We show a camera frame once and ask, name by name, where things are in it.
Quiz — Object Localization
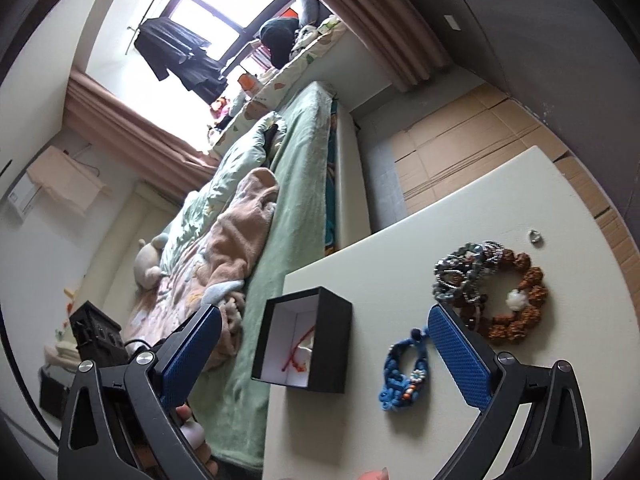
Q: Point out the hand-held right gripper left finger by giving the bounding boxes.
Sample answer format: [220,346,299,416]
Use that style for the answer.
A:
[57,304,223,480]

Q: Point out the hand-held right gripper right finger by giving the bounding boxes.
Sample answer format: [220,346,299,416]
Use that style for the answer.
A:
[427,302,593,480]

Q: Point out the blue woven bracelet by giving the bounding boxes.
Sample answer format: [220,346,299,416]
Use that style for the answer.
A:
[377,327,432,413]

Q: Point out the grey bead bracelet bundle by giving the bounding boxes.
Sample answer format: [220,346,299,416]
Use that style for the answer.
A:
[432,241,503,311]

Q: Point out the brown seed bead bracelet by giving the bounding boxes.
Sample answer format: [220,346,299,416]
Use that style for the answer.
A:
[470,249,549,345]

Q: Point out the black jewelry box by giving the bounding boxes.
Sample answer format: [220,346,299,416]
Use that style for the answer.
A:
[251,286,353,395]

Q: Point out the person's left hand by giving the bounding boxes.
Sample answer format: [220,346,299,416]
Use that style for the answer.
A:
[175,404,219,478]

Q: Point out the beige plush toy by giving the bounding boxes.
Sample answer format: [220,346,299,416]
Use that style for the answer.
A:
[134,234,171,291]

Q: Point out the peach fleece blanket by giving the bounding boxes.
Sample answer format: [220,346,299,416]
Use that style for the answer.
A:
[122,167,281,361]

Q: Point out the beige cloth cover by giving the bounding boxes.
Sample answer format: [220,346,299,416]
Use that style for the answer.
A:
[27,146,108,218]

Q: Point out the white air conditioner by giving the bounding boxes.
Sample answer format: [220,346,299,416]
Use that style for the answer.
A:
[5,172,47,217]

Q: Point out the green bed mattress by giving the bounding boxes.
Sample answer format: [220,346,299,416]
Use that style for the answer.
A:
[192,81,336,471]

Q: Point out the patterned mattress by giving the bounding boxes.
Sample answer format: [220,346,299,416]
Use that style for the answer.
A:
[324,100,342,257]

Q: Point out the green floral pillow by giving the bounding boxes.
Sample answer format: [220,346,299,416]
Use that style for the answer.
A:
[160,112,288,271]

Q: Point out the pink curtain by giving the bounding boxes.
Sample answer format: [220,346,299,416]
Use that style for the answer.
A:
[65,70,221,191]
[272,0,453,93]

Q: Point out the flattened cardboard sheet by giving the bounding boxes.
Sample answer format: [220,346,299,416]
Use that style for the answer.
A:
[390,82,640,311]

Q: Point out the black garment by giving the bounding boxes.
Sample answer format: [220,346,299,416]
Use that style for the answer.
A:
[262,125,281,158]

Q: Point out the printed window seat cushion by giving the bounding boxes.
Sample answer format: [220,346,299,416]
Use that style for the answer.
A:
[210,15,346,153]

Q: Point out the dark hanging clothes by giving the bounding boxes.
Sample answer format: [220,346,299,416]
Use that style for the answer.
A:
[132,17,228,103]

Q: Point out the dark round cushion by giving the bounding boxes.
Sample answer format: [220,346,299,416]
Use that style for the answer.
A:
[260,17,301,68]

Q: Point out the grey pillow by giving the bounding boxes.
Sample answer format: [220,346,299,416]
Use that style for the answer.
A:
[294,0,326,28]

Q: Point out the red string bracelet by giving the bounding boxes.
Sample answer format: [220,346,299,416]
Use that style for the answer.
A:
[281,325,317,374]

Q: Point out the white bed frame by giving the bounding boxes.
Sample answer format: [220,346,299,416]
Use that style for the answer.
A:
[332,100,372,252]

